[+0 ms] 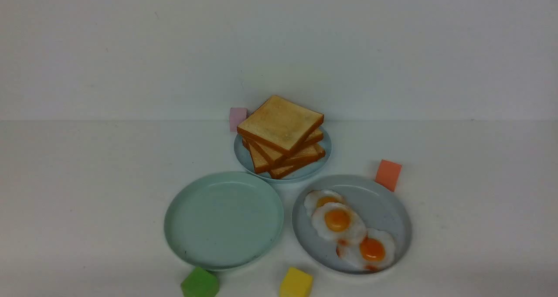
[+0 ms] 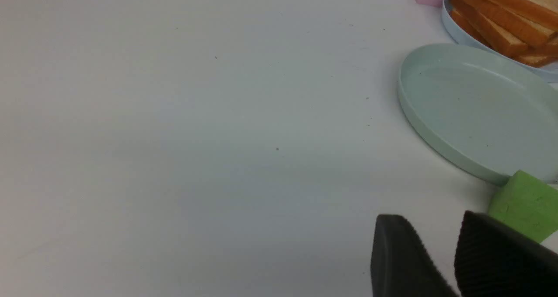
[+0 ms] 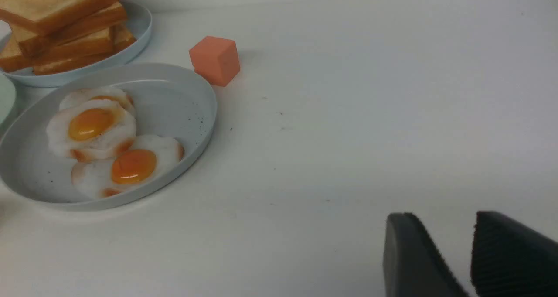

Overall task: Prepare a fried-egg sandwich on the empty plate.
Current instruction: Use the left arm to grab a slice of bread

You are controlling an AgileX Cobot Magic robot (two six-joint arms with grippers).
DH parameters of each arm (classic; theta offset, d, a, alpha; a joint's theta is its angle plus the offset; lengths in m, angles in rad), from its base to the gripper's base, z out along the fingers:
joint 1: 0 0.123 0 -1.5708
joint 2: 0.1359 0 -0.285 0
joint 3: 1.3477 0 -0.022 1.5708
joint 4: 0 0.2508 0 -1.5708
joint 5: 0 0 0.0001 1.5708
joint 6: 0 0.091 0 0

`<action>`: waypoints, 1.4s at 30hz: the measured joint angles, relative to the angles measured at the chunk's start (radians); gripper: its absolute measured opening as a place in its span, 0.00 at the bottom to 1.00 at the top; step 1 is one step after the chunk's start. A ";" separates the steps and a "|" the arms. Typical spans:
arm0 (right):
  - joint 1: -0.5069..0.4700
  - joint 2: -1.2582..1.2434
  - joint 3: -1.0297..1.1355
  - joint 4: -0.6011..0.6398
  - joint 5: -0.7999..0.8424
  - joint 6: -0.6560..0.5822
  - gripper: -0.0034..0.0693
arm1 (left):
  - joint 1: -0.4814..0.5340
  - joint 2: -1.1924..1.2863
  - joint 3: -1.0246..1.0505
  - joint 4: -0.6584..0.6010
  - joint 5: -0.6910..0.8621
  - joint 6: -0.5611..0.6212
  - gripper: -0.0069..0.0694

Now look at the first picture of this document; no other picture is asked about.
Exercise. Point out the toast slice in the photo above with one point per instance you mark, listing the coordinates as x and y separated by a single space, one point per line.
273 156
280 124
306 156
281 172

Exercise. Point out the fried egg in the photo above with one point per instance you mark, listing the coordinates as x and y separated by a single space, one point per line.
338 223
317 198
376 252

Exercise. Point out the small blue bread plate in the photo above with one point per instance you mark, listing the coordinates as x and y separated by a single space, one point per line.
244 158

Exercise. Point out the pink foam cube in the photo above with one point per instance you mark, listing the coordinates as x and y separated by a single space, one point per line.
236 116

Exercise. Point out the mint green plate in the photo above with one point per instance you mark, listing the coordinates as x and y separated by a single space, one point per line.
224 221

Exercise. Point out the orange foam cube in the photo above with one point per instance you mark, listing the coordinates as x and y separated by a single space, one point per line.
388 174

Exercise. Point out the grey blue egg plate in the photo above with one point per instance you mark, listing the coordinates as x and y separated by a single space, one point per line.
377 206

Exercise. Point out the yellow foam cube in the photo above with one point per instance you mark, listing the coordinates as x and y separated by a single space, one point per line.
296 283

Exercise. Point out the green foam cube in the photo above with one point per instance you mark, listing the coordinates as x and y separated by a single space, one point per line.
200 283

